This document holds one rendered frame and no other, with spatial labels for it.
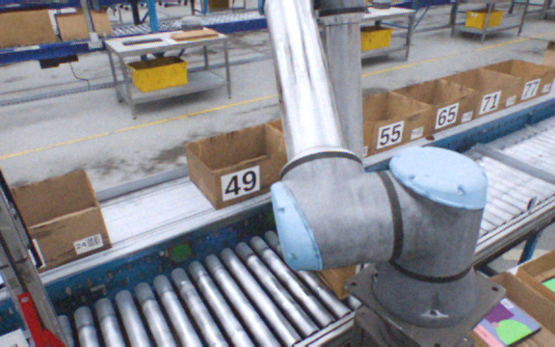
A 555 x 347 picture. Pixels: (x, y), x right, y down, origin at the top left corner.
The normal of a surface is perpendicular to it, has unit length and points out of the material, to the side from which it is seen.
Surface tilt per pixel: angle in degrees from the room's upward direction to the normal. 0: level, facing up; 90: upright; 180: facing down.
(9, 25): 84
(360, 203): 36
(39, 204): 89
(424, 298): 71
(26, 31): 90
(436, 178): 2
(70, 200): 89
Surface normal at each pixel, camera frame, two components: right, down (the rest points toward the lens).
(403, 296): -0.67, 0.09
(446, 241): 0.09, 0.49
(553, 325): -0.91, 0.20
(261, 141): 0.53, 0.42
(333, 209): 0.00, -0.40
